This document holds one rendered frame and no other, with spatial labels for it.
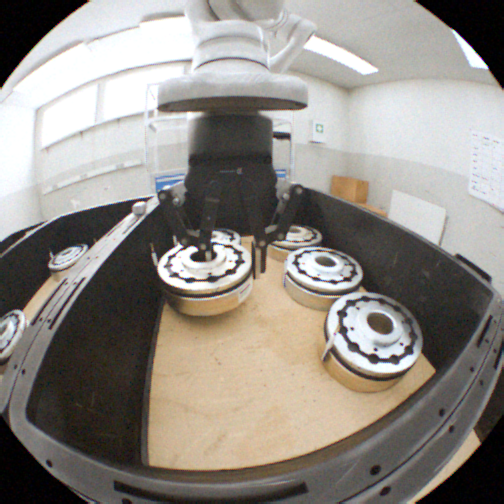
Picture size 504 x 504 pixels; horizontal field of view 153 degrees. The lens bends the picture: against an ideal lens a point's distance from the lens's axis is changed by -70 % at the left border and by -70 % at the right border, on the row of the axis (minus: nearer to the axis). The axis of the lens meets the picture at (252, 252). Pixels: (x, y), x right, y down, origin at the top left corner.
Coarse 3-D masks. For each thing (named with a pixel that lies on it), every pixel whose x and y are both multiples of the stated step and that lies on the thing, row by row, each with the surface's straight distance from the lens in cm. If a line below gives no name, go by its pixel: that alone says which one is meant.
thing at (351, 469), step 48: (480, 288) 20; (48, 336) 10; (480, 336) 16; (384, 432) 6; (432, 432) 7; (96, 480) 7; (144, 480) 6; (240, 480) 6; (288, 480) 5; (336, 480) 6
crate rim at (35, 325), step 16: (96, 208) 45; (48, 224) 50; (0, 256) 43; (80, 272) 14; (64, 288) 13; (48, 304) 13; (32, 320) 13; (32, 336) 12; (16, 352) 12; (16, 368) 12; (0, 384) 12; (0, 400) 12
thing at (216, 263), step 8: (192, 248) 22; (216, 248) 22; (184, 256) 21; (192, 256) 22; (216, 256) 21; (224, 256) 20; (184, 264) 20; (192, 264) 19; (200, 264) 19; (208, 264) 19; (216, 264) 19
